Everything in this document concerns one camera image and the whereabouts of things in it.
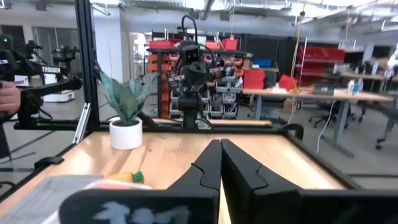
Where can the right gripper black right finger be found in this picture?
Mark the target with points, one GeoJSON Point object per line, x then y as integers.
{"type": "Point", "coordinates": [264, 202]}

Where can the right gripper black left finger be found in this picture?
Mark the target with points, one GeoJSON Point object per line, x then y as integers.
{"type": "Point", "coordinates": [186, 202]}

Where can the orange toy carrot green top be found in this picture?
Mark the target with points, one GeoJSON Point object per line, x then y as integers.
{"type": "Point", "coordinates": [124, 177]}

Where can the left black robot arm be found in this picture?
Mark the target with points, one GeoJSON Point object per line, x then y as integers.
{"type": "Point", "coordinates": [190, 105]}

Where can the clear plastic tupperware container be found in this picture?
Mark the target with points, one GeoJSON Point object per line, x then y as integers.
{"type": "Point", "coordinates": [118, 185]}

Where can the black rack with parts bins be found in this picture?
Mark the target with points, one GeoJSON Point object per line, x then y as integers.
{"type": "Point", "coordinates": [224, 90]}

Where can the stack of red bins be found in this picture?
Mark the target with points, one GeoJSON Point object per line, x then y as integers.
{"type": "Point", "coordinates": [254, 79]}

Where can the blue bin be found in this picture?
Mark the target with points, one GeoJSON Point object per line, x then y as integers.
{"type": "Point", "coordinates": [262, 63]}

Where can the arched black table clamp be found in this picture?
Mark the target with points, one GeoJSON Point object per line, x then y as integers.
{"type": "Point", "coordinates": [292, 126]}

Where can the artificial plant in white pot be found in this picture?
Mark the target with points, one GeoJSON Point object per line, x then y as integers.
{"type": "Point", "coordinates": [126, 137]}

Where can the single red bin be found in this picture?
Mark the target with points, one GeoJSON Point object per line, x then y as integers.
{"type": "Point", "coordinates": [287, 82]}

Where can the black office chair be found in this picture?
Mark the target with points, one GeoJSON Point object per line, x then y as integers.
{"type": "Point", "coordinates": [326, 113]}

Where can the long wooden desk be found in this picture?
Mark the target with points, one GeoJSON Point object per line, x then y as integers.
{"type": "Point", "coordinates": [311, 95]}

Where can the red storage shelving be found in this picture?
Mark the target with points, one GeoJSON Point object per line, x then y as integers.
{"type": "Point", "coordinates": [321, 54]}

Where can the clear water bottle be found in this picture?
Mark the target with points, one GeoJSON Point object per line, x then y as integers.
{"type": "Point", "coordinates": [351, 87]}

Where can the flat black table clamp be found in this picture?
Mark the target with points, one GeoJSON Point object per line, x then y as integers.
{"type": "Point", "coordinates": [48, 161]}

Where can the grey folded cloth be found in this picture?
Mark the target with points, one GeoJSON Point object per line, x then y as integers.
{"type": "Point", "coordinates": [37, 199]}

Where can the person's hand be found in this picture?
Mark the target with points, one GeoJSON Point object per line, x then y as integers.
{"type": "Point", "coordinates": [9, 98]}

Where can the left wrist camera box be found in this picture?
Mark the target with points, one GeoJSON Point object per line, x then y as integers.
{"type": "Point", "coordinates": [189, 54]}

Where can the black aluminium table frame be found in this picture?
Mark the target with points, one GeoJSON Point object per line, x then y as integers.
{"type": "Point", "coordinates": [87, 62]}

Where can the silver angle bracket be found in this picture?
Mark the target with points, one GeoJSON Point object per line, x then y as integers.
{"type": "Point", "coordinates": [81, 123]}

